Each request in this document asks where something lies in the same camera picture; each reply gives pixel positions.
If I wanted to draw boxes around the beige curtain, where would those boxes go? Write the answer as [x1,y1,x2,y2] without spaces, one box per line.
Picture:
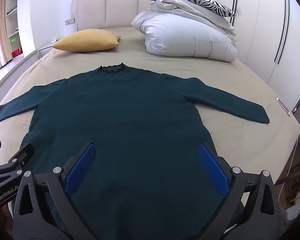
[0,0,13,68]

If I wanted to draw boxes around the beige upholstered headboard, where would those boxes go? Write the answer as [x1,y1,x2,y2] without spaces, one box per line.
[71,0,151,31]

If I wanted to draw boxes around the beige bed sheet mattress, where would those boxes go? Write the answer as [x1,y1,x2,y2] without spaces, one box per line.
[0,25,300,205]

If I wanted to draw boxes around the mustard yellow cushion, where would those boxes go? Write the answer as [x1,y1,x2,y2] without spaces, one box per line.
[52,29,121,53]

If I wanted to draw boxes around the white folded duvet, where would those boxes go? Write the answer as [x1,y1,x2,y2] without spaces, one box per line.
[132,0,237,62]

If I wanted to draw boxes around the white wardrobe with black handles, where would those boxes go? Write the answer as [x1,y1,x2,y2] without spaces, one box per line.
[218,0,300,112]

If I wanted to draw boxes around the wall power socket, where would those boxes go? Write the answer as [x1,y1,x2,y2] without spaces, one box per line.
[65,18,75,26]

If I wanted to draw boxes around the dark green knit sweater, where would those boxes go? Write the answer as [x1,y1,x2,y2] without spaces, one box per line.
[0,64,269,239]

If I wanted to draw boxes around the white wall shelf unit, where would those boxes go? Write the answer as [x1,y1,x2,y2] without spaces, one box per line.
[5,0,21,54]

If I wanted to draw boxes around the red storage box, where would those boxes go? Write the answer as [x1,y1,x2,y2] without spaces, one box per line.
[12,47,23,58]

